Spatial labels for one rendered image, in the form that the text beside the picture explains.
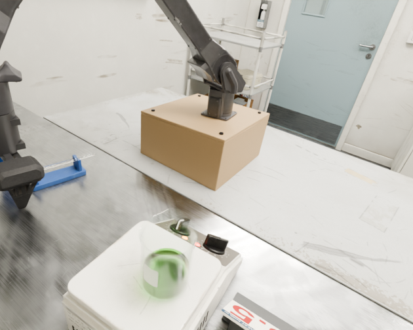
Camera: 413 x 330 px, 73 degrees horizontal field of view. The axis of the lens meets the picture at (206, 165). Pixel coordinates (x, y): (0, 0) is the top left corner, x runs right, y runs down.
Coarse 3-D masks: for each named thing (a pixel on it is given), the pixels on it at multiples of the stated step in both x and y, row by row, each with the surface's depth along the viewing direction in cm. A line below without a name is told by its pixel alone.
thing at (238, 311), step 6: (228, 306) 34; (234, 306) 35; (240, 306) 36; (234, 312) 33; (240, 312) 34; (246, 312) 35; (240, 318) 32; (246, 318) 33; (252, 318) 34; (258, 318) 35; (252, 324) 32; (258, 324) 33; (264, 324) 34
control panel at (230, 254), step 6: (204, 234) 43; (198, 240) 39; (204, 240) 40; (198, 246) 37; (210, 252) 37; (228, 252) 39; (234, 252) 40; (222, 258) 36; (228, 258) 37; (234, 258) 38; (222, 264) 34; (228, 264) 35
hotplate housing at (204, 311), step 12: (240, 264) 40; (228, 276) 34; (216, 288) 31; (72, 300) 28; (204, 300) 29; (216, 300) 33; (72, 312) 28; (84, 312) 27; (204, 312) 29; (72, 324) 29; (84, 324) 27; (96, 324) 26; (192, 324) 28; (204, 324) 31
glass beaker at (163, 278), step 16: (176, 208) 28; (144, 224) 26; (160, 224) 27; (176, 224) 28; (192, 224) 27; (144, 240) 23; (160, 240) 29; (176, 240) 29; (192, 240) 27; (144, 256) 24; (160, 256) 23; (176, 256) 23; (192, 256) 26; (144, 272) 25; (160, 272) 24; (176, 272) 25; (144, 288) 27; (160, 288) 25; (176, 288) 26
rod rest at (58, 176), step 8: (80, 160) 54; (64, 168) 56; (72, 168) 56; (80, 168) 55; (48, 176) 53; (56, 176) 53; (64, 176) 53; (72, 176) 54; (80, 176) 56; (40, 184) 51; (48, 184) 51; (56, 184) 53
